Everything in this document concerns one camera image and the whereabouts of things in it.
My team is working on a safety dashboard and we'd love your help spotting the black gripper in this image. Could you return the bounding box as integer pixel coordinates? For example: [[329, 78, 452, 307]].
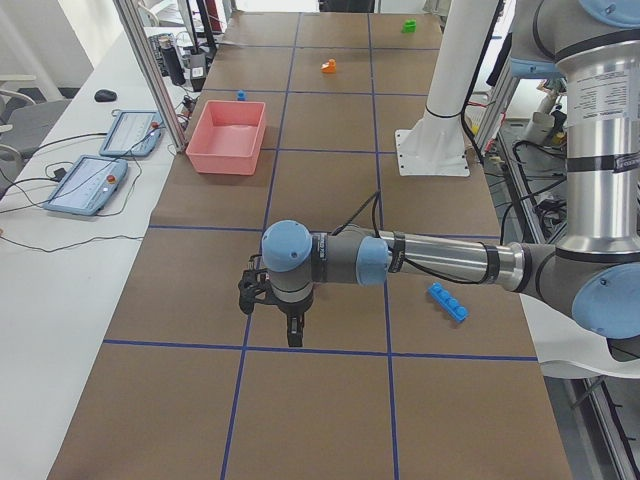
[[277, 298, 313, 347]]

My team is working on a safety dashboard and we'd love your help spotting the long blue block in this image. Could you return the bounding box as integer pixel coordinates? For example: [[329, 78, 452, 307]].
[[427, 282, 469, 323]]

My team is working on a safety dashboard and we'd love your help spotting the orange block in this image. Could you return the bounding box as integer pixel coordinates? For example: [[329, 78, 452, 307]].
[[321, 58, 337, 74]]

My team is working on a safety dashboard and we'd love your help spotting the green block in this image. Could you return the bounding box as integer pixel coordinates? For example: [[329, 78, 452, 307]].
[[401, 19, 417, 34]]

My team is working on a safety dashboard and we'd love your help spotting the pink plastic box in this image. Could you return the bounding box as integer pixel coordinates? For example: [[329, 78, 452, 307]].
[[186, 100, 266, 176]]

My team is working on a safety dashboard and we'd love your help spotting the near blue teach pendant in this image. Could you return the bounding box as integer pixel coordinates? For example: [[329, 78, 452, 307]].
[[43, 155, 129, 216]]

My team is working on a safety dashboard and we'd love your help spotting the blue teach pendant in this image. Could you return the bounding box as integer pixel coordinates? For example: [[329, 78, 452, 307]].
[[99, 110, 164, 158], [43, 155, 129, 216]]

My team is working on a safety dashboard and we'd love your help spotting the far blue teach pendant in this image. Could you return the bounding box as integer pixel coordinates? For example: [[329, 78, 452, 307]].
[[99, 110, 164, 158]]

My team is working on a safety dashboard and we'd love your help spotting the grey power adapter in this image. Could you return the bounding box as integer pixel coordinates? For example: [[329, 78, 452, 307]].
[[189, 53, 207, 92]]

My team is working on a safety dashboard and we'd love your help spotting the black bottle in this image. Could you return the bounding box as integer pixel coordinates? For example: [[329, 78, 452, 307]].
[[159, 36, 186, 86]]

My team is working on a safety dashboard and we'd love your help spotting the black computer mouse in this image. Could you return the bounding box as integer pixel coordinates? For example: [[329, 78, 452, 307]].
[[94, 89, 118, 103]]

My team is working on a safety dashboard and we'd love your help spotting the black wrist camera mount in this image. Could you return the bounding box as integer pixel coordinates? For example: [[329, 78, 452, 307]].
[[238, 254, 276, 315]]

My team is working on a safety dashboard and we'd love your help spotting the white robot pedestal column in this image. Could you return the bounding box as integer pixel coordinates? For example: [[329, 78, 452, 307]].
[[395, 0, 500, 177]]

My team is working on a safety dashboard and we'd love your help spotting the aluminium frame post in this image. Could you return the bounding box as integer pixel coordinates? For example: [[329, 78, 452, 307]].
[[113, 0, 187, 153]]

